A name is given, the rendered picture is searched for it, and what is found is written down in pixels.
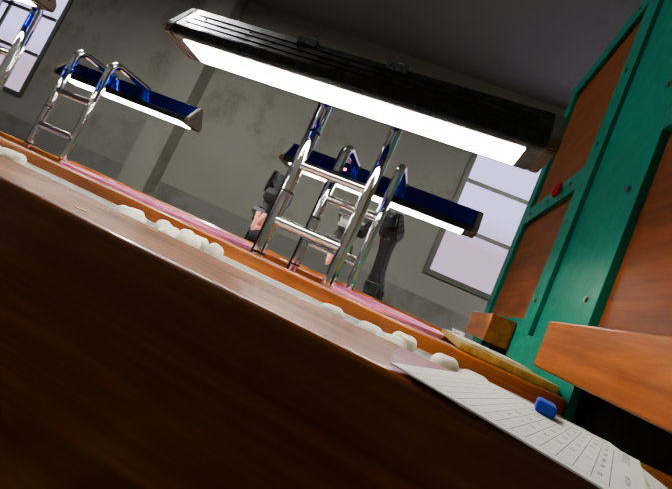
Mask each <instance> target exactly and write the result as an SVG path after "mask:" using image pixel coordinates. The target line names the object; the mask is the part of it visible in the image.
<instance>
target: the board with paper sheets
mask: <svg viewBox="0 0 672 489"><path fill-rule="evenodd" d="M441 333H442V334H444V336H445V337H446V338H448V339H449V340H450V341H451V342H452V343H453V344H454V345H455V346H456V347H458V348H459V349H460V350H462V351H465V352H467V353H469V354H471V355H473V356H475V357H477V358H480V359H482V360H484V361H486V362H488V363H490V364H493V365H495V366H497V367H499V368H501V369H503V370H506V371H508V372H510V373H512V374H514V375H516V376H518V377H521V378H523V379H525V380H527V381H529V382H531V383H534V384H536V385H538V386H540V387H542V388H544V389H547V390H549V391H551V392H553V393H555V394H557V392H558V389H559V386H557V385H556V384H554V383H552V382H550V381H548V380H547V379H545V378H543V377H541V376H539V375H538V374H536V373H534V372H532V371H530V370H528V369H526V368H524V367H521V366H519V365H517V364H515V363H513V362H510V361H508V360H506V359H504V358H502V357H499V356H497V355H495V354H493V353H491V352H488V351H486V350H484V349H482V348H480V347H477V346H475V345H473V344H471V343H469V342H466V341H464V340H462V339H460V338H458V337H456V336H455V335H453V334H452V333H450V332H448V331H447V330H446V329H444V328H443V329H442V331H441Z"/></svg>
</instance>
